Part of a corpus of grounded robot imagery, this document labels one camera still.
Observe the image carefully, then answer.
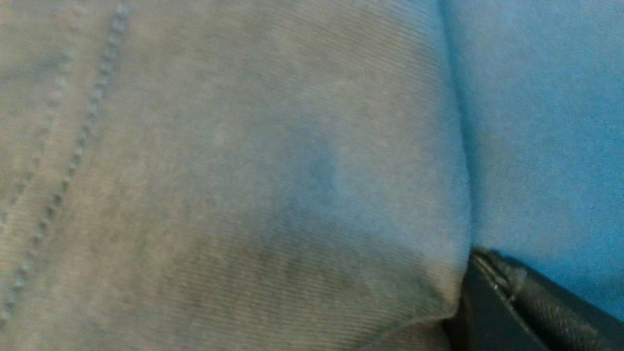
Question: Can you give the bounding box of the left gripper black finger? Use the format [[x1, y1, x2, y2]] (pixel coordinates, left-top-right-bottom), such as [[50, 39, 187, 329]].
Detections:
[[446, 248, 624, 351]]

